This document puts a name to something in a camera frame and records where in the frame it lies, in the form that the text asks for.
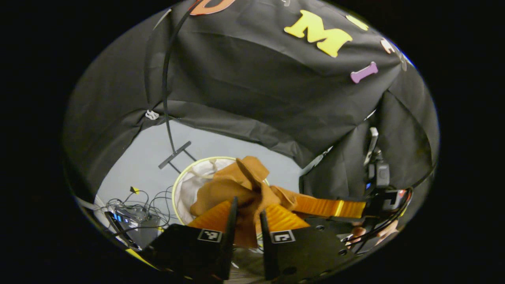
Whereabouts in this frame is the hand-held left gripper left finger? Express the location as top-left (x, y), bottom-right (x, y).
top-left (140, 196), bottom-right (239, 281)

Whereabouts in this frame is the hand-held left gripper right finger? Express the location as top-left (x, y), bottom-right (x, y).
top-left (258, 203), bottom-right (357, 281)

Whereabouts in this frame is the white laundry hamper yellow rim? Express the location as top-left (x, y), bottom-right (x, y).
top-left (172, 156), bottom-right (273, 278)

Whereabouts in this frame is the brown shirt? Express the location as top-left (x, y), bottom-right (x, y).
top-left (189, 156), bottom-right (301, 249)

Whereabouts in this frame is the black clothes rack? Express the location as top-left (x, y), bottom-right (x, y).
top-left (158, 0), bottom-right (202, 174)

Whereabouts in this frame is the grey electronic box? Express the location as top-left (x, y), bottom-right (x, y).
top-left (114, 207), bottom-right (159, 238)

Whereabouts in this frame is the tangle of black cables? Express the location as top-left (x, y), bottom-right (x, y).
top-left (103, 185), bottom-right (175, 234)

